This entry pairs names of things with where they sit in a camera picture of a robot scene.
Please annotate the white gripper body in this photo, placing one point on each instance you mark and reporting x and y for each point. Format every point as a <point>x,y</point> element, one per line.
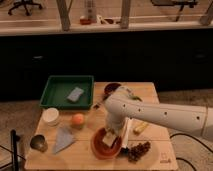
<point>121,129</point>

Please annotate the white eraser block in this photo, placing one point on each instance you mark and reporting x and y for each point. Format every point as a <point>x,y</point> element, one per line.
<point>109,139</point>

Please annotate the red bowl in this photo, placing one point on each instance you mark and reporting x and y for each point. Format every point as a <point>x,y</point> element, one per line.
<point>101,150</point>

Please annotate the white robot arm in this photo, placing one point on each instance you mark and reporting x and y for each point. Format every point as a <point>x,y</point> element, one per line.
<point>194,120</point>

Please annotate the dark brown small bowl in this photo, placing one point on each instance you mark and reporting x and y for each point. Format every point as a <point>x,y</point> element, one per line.
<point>111,87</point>

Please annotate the yellow banana toy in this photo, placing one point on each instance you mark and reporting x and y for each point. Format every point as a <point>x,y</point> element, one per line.
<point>140,128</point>

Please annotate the bunch of dark grapes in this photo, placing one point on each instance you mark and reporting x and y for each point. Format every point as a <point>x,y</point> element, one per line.
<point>136,152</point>

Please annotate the orange fruit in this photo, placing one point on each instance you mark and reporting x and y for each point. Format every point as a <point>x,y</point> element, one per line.
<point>78,120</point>

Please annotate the grey sponge in tray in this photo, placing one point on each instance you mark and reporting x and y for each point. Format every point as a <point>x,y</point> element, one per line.
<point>75,94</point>

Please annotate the blue-grey folded cloth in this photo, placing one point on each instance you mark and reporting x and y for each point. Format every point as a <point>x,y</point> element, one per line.
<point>64,138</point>

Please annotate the green plastic tray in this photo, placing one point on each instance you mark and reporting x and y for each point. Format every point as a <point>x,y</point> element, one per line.
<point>59,87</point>

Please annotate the white cup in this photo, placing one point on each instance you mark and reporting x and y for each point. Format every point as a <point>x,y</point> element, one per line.
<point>51,116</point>

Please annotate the dark metal cup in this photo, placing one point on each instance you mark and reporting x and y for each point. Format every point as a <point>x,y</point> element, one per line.
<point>39,143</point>

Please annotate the black stand pole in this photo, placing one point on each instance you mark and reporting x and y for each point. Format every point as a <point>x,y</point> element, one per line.
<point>14,139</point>

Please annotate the white bottle on shelf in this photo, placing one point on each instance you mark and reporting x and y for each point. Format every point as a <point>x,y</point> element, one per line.
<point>90,15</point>

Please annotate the black office chair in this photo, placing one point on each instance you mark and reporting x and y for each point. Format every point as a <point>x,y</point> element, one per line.
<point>24,3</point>

